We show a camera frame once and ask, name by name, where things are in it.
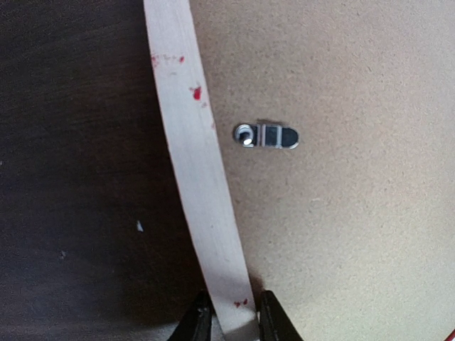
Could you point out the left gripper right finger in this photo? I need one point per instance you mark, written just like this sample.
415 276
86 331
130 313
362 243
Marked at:
274 323

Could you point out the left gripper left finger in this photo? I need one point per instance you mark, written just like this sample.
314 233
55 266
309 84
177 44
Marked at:
196 324

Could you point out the wooden picture frame red edge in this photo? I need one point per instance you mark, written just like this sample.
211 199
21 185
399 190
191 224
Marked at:
192 160

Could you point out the brown backing board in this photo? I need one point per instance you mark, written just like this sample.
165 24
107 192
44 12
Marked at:
337 177

